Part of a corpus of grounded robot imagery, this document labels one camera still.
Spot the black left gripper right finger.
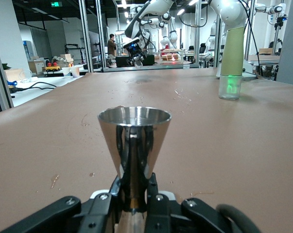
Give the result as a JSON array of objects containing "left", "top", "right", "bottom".
[{"left": 145, "top": 172, "right": 244, "bottom": 233}]

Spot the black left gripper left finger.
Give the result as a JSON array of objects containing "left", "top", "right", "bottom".
[{"left": 0, "top": 175, "right": 124, "bottom": 233}]

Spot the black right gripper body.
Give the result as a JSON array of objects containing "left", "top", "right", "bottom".
[{"left": 126, "top": 43, "right": 145, "bottom": 59}]

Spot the steel double jigger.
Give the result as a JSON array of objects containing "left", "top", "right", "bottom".
[{"left": 97, "top": 106, "right": 172, "bottom": 233}]

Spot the man in brown jacket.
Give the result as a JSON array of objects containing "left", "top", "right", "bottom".
[{"left": 106, "top": 33, "right": 117, "bottom": 62}]

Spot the shelf with bread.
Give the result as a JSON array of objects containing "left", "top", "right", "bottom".
[{"left": 159, "top": 48, "right": 186, "bottom": 65}]

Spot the cardboard box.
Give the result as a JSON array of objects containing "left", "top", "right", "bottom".
[{"left": 60, "top": 53, "right": 75, "bottom": 64}]

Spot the brown table mat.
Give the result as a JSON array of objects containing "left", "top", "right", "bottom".
[{"left": 0, "top": 67, "right": 293, "bottom": 233}]

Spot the green sleeved glass bottle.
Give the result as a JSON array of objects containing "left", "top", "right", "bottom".
[{"left": 218, "top": 26, "right": 245, "bottom": 100}]

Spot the white side table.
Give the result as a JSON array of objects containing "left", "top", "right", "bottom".
[{"left": 0, "top": 75, "right": 85, "bottom": 115}]

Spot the wooden planter box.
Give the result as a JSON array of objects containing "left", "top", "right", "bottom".
[{"left": 3, "top": 68, "right": 26, "bottom": 82}]

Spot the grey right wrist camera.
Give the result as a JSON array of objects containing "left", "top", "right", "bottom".
[{"left": 122, "top": 37, "right": 140, "bottom": 50}]

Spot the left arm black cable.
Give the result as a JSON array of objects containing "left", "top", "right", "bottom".
[{"left": 215, "top": 203, "right": 259, "bottom": 233}]

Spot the black power cable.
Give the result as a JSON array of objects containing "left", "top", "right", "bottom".
[{"left": 10, "top": 82, "right": 58, "bottom": 94}]

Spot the white coiled cable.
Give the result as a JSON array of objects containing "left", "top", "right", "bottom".
[{"left": 19, "top": 69, "right": 39, "bottom": 83}]

